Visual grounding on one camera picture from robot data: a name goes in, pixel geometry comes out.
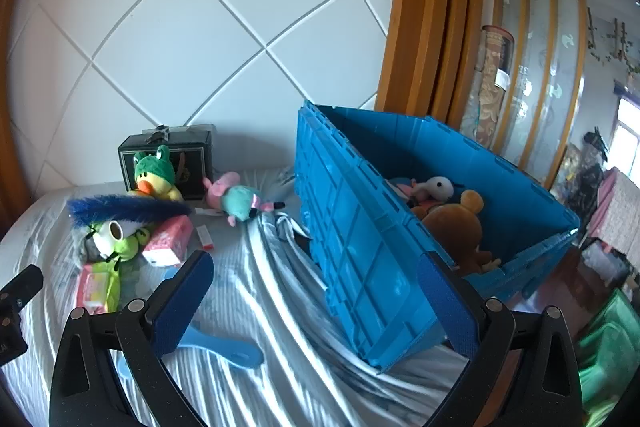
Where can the white paper roll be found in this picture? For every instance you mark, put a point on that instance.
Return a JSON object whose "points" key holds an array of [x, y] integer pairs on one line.
{"points": [[112, 237]]}

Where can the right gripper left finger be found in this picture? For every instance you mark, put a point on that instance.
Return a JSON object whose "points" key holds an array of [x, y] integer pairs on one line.
{"points": [[148, 329]]}

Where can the light blue plastic brush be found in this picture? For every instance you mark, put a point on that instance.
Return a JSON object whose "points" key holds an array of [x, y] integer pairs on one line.
{"points": [[239, 353]]}

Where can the white goose plush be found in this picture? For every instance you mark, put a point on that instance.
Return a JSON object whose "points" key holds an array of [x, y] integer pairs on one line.
{"points": [[437, 188]]}

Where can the pink green wipes pack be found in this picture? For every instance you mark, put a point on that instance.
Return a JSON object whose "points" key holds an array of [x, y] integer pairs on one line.
{"points": [[98, 289]]}

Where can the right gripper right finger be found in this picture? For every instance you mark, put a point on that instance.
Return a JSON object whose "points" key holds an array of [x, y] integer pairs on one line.
{"points": [[480, 330]]}

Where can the yellow duck plush green hat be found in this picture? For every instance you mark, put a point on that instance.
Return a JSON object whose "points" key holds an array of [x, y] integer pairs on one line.
{"points": [[155, 176]]}

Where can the green frog plush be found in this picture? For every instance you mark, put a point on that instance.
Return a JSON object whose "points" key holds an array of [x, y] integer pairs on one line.
{"points": [[138, 240]]}

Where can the brown bear plush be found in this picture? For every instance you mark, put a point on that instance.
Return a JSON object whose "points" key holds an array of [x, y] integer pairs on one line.
{"points": [[457, 229]]}

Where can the pink tissue pack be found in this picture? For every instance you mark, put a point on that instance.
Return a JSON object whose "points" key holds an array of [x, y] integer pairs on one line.
{"points": [[168, 243]]}

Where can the pink pig plush teal dress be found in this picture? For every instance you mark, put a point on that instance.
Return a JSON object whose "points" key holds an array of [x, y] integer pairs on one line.
{"points": [[238, 202]]}

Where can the red white medicine box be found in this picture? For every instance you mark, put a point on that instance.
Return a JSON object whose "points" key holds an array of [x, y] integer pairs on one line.
{"points": [[205, 238]]}

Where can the blue plastic storage crate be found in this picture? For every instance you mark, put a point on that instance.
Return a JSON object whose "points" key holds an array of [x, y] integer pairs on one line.
{"points": [[367, 242]]}

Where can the black gift box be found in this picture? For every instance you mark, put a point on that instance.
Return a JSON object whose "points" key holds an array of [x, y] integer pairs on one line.
{"points": [[191, 154]]}

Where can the blue feather duster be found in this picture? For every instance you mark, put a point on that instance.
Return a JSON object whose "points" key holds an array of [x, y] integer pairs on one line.
{"points": [[103, 208]]}

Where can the green plastic bag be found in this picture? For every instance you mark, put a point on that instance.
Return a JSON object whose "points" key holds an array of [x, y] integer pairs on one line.
{"points": [[607, 352]]}

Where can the rolled patterned carpet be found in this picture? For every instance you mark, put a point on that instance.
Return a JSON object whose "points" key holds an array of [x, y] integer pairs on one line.
{"points": [[491, 80]]}

